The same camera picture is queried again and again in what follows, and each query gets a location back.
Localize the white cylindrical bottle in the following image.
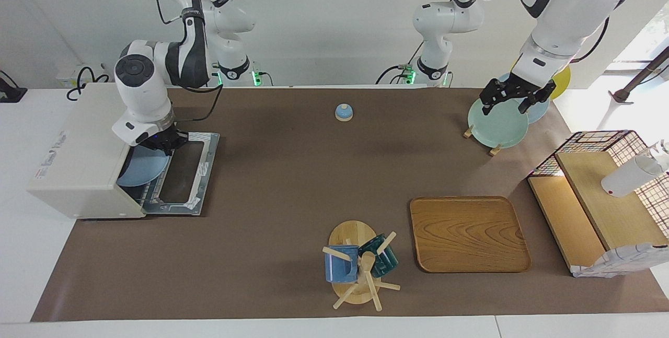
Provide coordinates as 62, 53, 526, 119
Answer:
601, 139, 669, 198

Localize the wooden shelf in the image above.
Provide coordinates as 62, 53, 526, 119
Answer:
527, 151, 669, 276

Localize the beige toaster oven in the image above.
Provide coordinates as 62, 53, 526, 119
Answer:
27, 83, 178, 220

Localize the blue mug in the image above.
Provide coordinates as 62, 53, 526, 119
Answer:
324, 244, 361, 283

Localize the brown wooden tray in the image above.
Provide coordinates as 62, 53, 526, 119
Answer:
409, 196, 533, 274

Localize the light blue round plate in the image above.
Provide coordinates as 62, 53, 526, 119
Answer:
116, 145, 170, 188

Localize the dark green mug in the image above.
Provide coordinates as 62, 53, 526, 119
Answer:
359, 234, 399, 278

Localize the brown table mat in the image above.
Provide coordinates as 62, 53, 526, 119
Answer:
30, 87, 669, 323

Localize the black wire basket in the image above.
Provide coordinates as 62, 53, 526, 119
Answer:
527, 130, 669, 234

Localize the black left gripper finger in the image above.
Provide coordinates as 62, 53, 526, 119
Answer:
518, 95, 549, 115
480, 92, 500, 115

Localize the black power strip cable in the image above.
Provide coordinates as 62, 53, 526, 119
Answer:
66, 66, 111, 101

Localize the pale blue racked plate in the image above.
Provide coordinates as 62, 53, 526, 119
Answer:
497, 72, 551, 124

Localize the white power strip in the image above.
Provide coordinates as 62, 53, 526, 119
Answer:
56, 63, 111, 89

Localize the dark metal pole stand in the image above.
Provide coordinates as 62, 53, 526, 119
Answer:
609, 45, 669, 104

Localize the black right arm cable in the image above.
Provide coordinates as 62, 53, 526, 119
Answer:
154, 0, 225, 122

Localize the wooden mug tree stand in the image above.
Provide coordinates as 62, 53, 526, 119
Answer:
322, 220, 401, 312

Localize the white patterned cloth liner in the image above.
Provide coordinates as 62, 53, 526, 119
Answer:
571, 243, 669, 279

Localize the wooden plate rack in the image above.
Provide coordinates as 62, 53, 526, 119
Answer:
463, 124, 502, 157

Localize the glass toaster oven door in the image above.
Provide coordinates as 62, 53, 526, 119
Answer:
141, 130, 221, 217

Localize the yellow plate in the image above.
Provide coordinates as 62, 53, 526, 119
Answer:
549, 64, 572, 100

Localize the pale green plate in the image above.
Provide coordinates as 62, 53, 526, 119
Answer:
467, 97, 529, 149

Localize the black clamp device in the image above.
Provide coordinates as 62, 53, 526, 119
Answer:
0, 70, 28, 103

